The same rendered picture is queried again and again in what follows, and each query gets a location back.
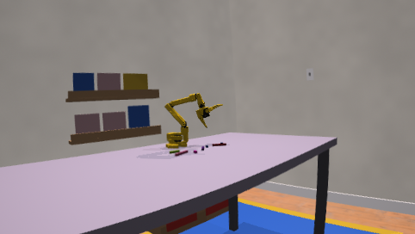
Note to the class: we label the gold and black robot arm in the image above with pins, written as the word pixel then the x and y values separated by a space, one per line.
pixel 174 139

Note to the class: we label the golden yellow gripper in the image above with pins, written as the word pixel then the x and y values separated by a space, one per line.
pixel 204 112

